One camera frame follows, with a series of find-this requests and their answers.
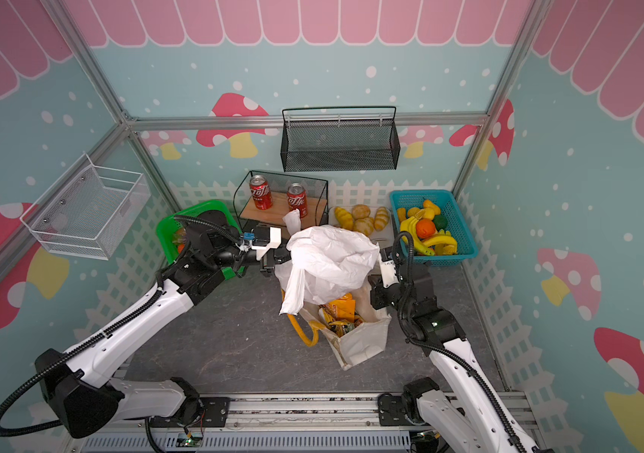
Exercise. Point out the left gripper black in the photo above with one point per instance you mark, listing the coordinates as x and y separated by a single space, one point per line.
283 256

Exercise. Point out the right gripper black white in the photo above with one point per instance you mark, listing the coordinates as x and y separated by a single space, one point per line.
378 292

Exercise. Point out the white plastic grocery bag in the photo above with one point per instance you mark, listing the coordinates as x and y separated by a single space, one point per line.
325 263

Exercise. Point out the canvas tote bag yellow handles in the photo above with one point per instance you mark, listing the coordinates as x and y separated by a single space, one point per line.
367 338

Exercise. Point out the yellow snack bag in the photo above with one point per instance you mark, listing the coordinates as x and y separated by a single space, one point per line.
341 316

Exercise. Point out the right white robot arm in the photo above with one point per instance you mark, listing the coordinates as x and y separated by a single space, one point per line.
481 422

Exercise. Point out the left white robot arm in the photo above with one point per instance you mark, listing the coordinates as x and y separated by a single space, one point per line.
80 384

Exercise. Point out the red cola can right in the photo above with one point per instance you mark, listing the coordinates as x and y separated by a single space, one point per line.
297 199

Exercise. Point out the red cola can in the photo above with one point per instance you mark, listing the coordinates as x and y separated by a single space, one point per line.
261 192
297 199

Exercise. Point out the yellow banana bunch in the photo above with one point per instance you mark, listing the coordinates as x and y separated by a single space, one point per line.
442 244

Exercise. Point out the long striped croissant centre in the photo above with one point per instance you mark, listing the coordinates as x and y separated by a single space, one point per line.
364 226

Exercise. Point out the white plastic tray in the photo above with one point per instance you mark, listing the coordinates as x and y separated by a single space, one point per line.
382 238

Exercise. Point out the orange fruit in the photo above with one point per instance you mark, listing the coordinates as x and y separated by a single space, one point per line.
425 229

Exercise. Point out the small striped croissant right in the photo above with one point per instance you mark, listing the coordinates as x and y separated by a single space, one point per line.
381 219

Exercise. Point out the red cola can left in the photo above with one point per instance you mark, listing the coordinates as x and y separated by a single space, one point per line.
261 192

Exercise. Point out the yellow striped bread roll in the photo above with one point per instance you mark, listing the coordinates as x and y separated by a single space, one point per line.
344 218

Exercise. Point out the pale round bread roll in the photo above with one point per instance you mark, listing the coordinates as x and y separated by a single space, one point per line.
360 211

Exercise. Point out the teal plastic basket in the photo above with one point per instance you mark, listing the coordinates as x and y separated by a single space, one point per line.
441 207

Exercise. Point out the green plastic basket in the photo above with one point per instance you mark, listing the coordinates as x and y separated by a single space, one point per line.
201 240

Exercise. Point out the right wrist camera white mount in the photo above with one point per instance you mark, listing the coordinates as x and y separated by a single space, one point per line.
393 266

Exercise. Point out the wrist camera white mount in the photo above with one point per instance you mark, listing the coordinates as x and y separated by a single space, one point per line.
393 266
261 240

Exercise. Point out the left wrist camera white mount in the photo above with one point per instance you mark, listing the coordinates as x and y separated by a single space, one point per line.
261 240

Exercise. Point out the black wire two-tier shelf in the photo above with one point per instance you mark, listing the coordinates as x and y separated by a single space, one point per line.
246 211

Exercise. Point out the black mesh wall basket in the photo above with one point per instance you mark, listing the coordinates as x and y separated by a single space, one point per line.
339 139

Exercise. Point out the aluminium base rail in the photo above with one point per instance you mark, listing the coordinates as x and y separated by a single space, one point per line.
346 422

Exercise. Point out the white wire wall basket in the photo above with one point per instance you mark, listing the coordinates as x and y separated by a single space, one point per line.
88 211

